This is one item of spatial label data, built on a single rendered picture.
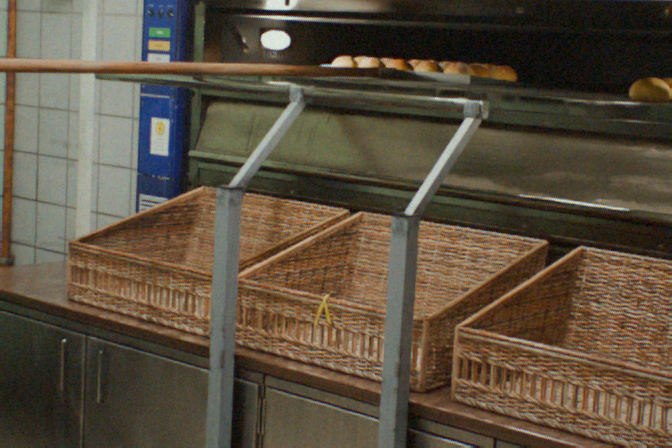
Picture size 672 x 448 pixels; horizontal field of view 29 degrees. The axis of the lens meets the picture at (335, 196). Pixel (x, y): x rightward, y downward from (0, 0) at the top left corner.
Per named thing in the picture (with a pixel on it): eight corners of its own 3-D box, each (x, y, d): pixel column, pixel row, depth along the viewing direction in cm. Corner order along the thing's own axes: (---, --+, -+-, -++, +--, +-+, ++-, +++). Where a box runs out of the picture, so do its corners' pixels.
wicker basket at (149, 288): (200, 280, 368) (204, 184, 364) (348, 315, 331) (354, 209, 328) (61, 299, 331) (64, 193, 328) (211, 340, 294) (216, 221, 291)
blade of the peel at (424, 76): (469, 84, 361) (470, 74, 360) (320, 73, 395) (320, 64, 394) (534, 85, 388) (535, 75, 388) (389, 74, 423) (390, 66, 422)
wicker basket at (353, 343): (354, 315, 330) (360, 209, 327) (545, 358, 295) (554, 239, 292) (222, 343, 293) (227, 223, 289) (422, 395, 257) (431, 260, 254)
